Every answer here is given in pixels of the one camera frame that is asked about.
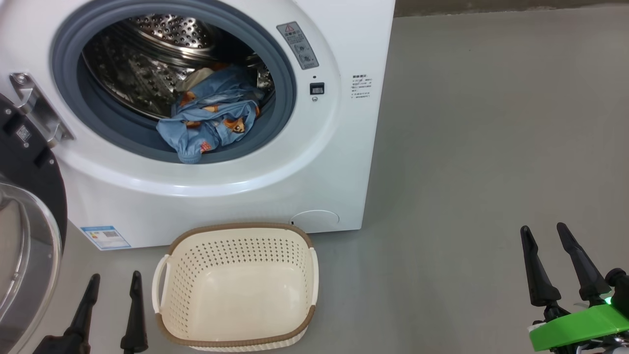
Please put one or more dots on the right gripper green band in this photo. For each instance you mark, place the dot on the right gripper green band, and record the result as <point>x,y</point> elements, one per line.
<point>580,329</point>

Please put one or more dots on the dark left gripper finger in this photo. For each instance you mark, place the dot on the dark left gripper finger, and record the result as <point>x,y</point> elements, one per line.
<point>81,324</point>
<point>135,324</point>

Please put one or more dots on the black round glass washer door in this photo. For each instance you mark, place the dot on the black round glass washer door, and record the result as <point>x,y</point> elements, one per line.
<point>34,167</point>

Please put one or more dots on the blue garment small orange prints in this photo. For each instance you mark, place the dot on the blue garment small orange prints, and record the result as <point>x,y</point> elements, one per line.
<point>211,130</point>

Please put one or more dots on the blue garment large orange-cream print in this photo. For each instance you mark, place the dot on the blue garment large orange-cream print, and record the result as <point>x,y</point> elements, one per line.
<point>226,81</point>

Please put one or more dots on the white front-load washing machine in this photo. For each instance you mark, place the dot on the white front-load washing machine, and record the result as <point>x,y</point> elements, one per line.
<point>221,196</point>

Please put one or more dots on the metal door hinge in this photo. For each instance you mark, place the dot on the metal door hinge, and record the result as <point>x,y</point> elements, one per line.
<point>37,108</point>

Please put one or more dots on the black door latch slot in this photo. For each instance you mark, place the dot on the black door latch slot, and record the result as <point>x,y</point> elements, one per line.
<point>317,88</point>

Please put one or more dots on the blue energy label sticker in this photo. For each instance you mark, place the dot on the blue energy label sticker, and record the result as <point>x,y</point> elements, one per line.
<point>105,237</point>

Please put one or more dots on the cream perforated laundry basket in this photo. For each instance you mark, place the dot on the cream perforated laundry basket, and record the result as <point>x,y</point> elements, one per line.
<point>236,295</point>

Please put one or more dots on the round white filter cover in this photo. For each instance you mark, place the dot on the round white filter cover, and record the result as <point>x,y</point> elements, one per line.
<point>314,220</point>

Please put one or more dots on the small printed text label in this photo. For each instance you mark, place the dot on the small printed text label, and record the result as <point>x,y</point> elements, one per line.
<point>361,86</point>

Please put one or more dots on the grey warning sticker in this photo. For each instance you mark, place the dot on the grey warning sticker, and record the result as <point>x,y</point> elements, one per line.
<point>298,45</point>

